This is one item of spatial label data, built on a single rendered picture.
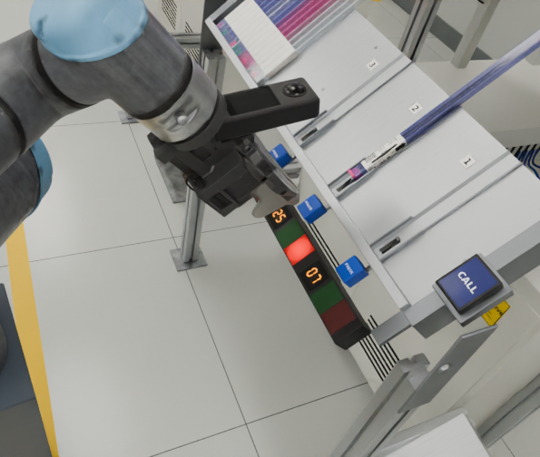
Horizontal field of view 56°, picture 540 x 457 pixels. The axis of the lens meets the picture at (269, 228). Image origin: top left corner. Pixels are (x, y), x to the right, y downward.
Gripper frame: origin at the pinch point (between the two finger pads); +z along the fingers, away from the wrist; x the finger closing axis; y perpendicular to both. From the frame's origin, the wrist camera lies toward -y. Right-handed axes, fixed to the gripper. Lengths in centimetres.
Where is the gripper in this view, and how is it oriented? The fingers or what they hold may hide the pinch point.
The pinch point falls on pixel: (296, 192)
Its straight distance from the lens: 64.7
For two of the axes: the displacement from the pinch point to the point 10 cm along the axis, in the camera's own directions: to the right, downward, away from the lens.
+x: 3.9, 7.1, -5.9
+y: -7.9, 5.9, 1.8
